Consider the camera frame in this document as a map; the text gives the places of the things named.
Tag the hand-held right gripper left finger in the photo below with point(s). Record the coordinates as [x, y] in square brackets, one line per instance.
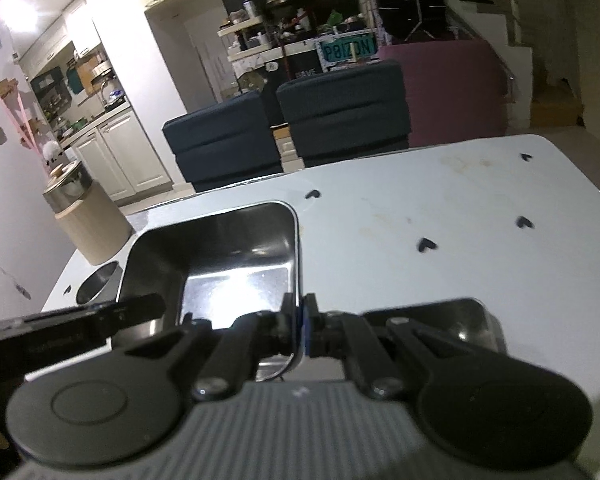
[287, 325]

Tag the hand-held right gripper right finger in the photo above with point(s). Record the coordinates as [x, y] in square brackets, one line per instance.
[307, 330]

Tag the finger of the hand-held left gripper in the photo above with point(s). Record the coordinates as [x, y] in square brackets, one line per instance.
[120, 312]

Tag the square metal dish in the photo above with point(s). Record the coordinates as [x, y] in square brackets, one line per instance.
[220, 240]

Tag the rounded metal bowl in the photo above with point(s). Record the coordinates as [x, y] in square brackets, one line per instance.
[475, 325]

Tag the small round metal bowl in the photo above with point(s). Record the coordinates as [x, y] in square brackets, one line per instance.
[100, 282]

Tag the cream kettle with metal lid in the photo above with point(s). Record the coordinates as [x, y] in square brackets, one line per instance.
[90, 220]

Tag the white lower kitchen cabinets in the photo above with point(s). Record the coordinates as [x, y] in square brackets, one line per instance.
[120, 160]

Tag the white kitchen cabinets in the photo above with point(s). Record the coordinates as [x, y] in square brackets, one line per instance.
[60, 40]
[120, 160]

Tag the pale blue heart-print tablecloth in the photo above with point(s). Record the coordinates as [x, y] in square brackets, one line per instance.
[405, 200]

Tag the white fluffy pompom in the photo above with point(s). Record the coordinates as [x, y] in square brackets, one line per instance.
[52, 152]

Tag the navy blue sofa seat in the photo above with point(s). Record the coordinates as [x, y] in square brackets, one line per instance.
[220, 140]
[345, 110]

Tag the kitchen faucet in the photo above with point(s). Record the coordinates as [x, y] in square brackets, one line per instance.
[109, 92]

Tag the teal sign plate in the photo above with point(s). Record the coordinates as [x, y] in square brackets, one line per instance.
[347, 52]

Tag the white upper kitchen cabinets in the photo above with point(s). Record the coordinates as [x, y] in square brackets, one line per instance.
[60, 40]

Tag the maroon sofa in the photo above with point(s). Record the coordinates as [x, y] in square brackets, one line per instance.
[450, 90]

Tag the white shelf rack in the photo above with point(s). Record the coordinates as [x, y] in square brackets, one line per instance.
[247, 40]

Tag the round ceiling light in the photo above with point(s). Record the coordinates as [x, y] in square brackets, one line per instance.
[16, 12]

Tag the white staircase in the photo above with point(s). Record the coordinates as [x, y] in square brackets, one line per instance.
[520, 60]

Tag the black vest with white trim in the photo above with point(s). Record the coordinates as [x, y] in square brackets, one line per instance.
[405, 0]

